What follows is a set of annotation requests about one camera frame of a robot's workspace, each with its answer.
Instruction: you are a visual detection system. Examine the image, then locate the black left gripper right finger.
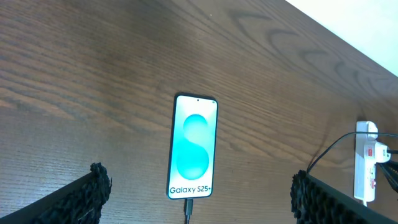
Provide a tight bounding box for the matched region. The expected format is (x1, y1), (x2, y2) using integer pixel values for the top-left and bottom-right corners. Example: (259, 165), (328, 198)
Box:
(290, 170), (397, 224)

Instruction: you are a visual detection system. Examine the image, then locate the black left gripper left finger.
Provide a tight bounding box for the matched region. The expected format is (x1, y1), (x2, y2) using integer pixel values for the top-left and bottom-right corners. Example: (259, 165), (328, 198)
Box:
(1, 163), (112, 224)

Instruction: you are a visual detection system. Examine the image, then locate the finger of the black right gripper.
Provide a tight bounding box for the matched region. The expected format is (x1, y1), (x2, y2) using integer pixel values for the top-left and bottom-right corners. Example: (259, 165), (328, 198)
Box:
(379, 161), (398, 192)

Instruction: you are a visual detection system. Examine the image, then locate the black USB charging cable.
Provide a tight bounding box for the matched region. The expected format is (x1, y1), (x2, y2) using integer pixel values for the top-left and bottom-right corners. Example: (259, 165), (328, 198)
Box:
(183, 131), (398, 224)

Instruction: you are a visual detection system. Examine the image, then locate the blue screen Galaxy smartphone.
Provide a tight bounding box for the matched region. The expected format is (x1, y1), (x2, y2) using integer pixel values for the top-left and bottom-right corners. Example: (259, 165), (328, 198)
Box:
(166, 92), (219, 200)

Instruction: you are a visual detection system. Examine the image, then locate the white USB charger adapter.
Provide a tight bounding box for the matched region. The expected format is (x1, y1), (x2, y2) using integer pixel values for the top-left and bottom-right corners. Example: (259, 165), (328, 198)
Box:
(374, 141), (391, 163)

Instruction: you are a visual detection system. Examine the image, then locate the white power strip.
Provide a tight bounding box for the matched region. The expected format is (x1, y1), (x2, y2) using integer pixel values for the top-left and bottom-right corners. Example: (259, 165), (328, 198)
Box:
(354, 134), (377, 205)

